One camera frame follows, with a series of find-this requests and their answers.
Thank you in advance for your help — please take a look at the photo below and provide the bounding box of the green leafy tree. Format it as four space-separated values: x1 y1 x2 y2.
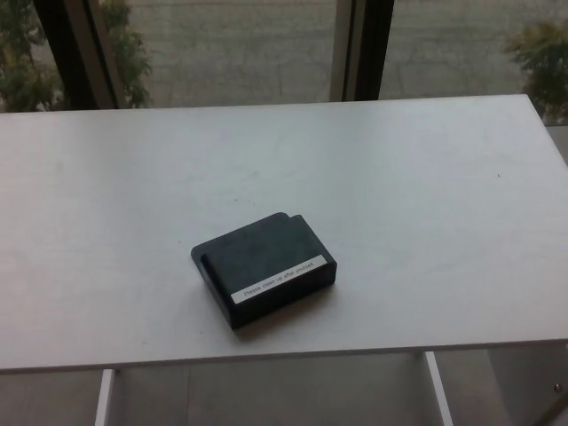
99 0 153 109
0 0 66 113
503 20 568 126

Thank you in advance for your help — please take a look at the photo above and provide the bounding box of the dark window frame post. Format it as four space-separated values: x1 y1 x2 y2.
329 0 396 102
33 0 123 110

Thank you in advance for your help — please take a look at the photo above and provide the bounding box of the black magnetic container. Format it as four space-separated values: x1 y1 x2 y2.
190 211 339 331

